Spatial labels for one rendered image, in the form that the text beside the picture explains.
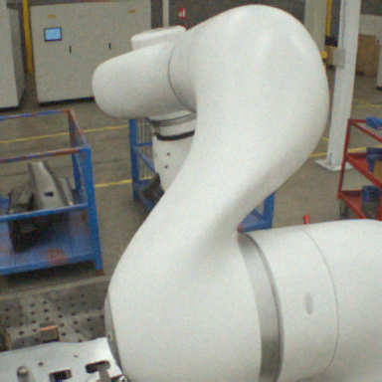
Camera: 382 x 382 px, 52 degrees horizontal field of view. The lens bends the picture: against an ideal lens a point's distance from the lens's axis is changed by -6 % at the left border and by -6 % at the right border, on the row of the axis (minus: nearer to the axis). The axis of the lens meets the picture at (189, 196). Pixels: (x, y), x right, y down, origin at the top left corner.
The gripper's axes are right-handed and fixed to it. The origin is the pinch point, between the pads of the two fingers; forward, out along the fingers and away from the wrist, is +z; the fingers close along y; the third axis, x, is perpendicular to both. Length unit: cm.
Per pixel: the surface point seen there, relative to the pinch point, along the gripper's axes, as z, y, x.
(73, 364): 32.1, -32.8, 10.9
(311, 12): 33, 492, 550
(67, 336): 60, -37, 54
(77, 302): 61, -30, 72
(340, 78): 81, 303, 287
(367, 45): 203, 994, 887
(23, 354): 30, -43, 18
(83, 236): 114, -15, 218
